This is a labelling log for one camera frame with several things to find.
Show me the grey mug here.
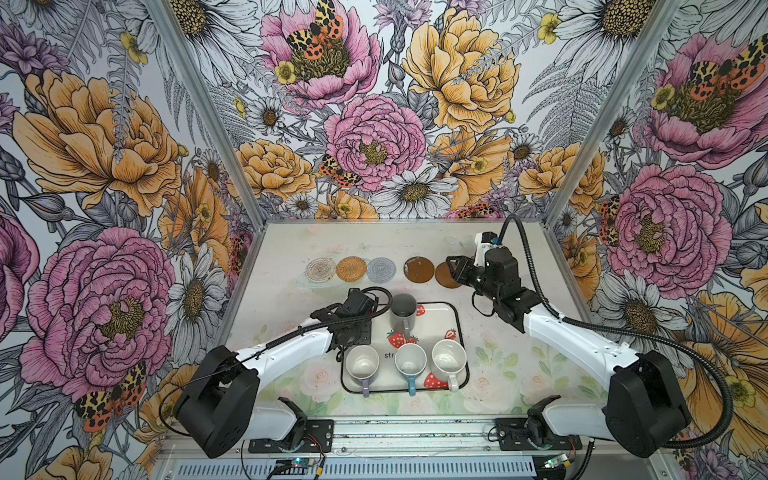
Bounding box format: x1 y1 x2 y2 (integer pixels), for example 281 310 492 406
389 293 419 340

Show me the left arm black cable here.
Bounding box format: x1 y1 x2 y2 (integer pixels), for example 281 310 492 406
157 286 394 439

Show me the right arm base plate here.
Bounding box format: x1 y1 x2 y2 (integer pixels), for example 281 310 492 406
486 417 582 452

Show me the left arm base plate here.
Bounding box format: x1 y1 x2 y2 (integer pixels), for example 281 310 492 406
246 419 335 454

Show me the multicolour braided coaster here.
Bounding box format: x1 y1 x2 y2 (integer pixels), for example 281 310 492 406
305 257 336 283

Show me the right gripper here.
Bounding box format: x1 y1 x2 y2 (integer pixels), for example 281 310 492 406
445 254 501 301

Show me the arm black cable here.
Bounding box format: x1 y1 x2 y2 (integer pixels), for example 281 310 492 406
497 214 734 480
157 286 394 439

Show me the scratched dark wooden coaster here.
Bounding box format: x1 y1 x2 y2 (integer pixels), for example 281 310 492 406
403 256 435 284

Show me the strawberry print serving tray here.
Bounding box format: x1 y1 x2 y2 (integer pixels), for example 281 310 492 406
341 302 470 397

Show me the white mug blue handle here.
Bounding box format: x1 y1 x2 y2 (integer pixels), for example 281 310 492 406
394 343 428 397

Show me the woven rattan coaster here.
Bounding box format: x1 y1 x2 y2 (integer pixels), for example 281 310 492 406
336 256 367 283

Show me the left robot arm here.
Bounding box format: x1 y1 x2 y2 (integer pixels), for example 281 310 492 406
173 287 393 459

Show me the aluminium front rail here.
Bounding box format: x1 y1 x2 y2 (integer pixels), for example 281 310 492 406
158 413 673 460

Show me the green circuit board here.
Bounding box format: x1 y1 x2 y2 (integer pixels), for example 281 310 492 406
271 458 321 476

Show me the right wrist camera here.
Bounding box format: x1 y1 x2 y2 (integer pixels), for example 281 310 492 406
474 232 498 267

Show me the plain round wooden coaster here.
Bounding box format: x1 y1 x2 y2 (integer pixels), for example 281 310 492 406
434 262 461 289

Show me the white mug purple handle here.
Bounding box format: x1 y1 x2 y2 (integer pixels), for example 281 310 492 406
344 345 380 398

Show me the grey braided coaster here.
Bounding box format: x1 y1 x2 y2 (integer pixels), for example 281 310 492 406
366 257 397 284

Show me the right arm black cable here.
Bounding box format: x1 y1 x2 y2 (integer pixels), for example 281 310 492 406
497 214 734 480

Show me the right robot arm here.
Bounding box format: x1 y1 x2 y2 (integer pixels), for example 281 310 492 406
446 247 691 458

